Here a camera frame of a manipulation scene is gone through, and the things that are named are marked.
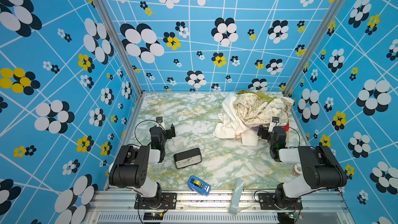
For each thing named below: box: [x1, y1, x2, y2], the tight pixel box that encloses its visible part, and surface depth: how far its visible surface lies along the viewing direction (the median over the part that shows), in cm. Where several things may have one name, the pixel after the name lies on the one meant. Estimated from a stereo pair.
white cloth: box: [212, 92, 260, 147], surface depth 96 cm
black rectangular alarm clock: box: [173, 147, 203, 169], surface depth 82 cm
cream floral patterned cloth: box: [233, 92, 295, 128], surface depth 93 cm
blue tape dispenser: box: [187, 175, 212, 197], surface depth 76 cm
